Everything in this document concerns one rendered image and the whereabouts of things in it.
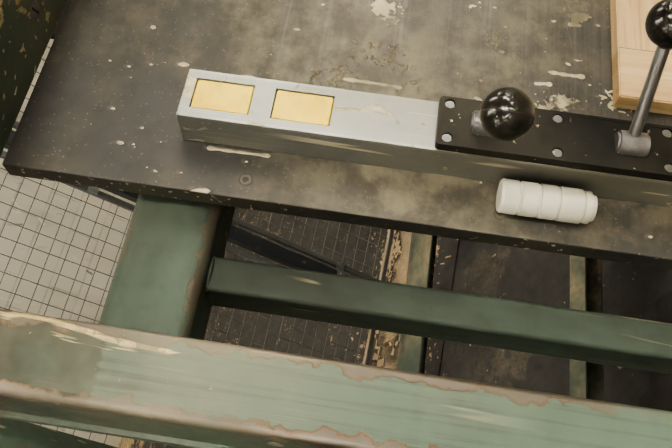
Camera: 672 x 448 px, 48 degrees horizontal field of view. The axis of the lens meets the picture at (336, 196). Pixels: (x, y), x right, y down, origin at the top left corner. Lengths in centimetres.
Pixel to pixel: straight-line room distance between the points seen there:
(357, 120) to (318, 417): 25
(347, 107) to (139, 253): 22
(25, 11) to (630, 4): 57
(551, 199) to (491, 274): 217
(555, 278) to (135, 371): 215
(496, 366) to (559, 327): 197
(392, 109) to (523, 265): 210
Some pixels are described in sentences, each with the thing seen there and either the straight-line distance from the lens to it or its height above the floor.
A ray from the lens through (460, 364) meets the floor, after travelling 279.
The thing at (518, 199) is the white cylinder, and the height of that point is 143.
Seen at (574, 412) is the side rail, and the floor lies 141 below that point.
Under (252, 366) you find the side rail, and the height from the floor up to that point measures 159.
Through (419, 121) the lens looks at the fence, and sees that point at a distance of 65.
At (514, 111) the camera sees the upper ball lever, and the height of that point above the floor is 153.
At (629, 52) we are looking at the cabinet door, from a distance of 77.
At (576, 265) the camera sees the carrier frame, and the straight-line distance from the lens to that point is 232.
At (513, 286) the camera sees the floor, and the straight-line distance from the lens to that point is 272.
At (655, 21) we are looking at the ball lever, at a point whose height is 144.
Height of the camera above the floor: 184
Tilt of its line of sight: 28 degrees down
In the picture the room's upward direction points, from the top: 64 degrees counter-clockwise
